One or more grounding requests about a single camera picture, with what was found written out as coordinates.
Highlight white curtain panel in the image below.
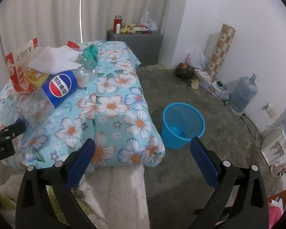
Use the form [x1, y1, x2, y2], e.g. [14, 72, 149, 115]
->
[81, 0, 190, 43]
[0, 0, 83, 77]

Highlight plastic bottle with blue label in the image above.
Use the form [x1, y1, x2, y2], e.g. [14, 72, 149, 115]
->
[17, 70, 80, 126]

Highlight large blue water jug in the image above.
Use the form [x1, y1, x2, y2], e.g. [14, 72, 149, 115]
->
[229, 73, 258, 112]

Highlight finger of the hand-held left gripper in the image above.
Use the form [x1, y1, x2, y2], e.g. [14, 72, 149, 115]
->
[0, 122, 27, 139]

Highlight white appliance box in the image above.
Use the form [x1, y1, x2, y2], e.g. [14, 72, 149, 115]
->
[260, 123, 286, 165]

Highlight wall power outlet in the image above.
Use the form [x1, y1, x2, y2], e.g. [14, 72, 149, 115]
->
[263, 102, 277, 118]

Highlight patterned paper roll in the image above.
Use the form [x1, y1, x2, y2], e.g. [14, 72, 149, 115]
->
[205, 23, 236, 79]

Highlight clear plastic bag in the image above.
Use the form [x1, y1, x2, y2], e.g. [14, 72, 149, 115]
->
[140, 12, 157, 31]

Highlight black power cable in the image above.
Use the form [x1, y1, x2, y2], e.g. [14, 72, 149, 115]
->
[240, 114, 263, 146]

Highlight blue plastic wastebasket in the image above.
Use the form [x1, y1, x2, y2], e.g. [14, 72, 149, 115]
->
[161, 102, 205, 150]

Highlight white plastic shopping bag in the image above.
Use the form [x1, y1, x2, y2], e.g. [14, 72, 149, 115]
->
[186, 47, 208, 69]

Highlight red thermos flask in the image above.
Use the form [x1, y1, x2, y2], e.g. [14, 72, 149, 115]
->
[113, 15, 122, 33]

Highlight red and white paper bag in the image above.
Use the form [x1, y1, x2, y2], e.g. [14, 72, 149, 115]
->
[5, 37, 39, 93]

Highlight dark cardboard box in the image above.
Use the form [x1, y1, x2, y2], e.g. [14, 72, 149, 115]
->
[176, 62, 195, 79]

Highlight grey bedside cabinet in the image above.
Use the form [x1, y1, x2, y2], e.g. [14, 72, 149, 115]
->
[107, 30, 164, 67]

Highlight small yellow carton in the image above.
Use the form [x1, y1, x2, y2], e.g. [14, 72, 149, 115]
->
[24, 68, 50, 89]

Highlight floral light blue blanket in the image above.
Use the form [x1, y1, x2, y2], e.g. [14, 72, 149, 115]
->
[0, 40, 166, 172]

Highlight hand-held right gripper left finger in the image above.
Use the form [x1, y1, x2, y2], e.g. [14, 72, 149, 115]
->
[15, 138, 110, 229]

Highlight pink cloth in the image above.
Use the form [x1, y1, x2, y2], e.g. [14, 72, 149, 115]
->
[268, 199, 284, 229]

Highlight white fluffy blanket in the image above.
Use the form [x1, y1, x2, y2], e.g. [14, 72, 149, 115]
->
[0, 164, 151, 229]

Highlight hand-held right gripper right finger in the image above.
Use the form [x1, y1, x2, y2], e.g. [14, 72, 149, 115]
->
[188, 137, 270, 229]

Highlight white printed floor cloth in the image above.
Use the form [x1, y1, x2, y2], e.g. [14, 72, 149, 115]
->
[193, 68, 229, 96]

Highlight teal plastic bag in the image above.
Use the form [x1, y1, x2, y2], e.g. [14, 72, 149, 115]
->
[82, 44, 100, 64]

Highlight green charger cable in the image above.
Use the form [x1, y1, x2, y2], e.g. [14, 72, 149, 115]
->
[212, 80, 230, 106]

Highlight white tissue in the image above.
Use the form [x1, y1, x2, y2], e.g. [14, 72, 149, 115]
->
[28, 45, 83, 74]

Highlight clear plastic bottle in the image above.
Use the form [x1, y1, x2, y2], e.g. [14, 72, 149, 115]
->
[74, 55, 99, 89]

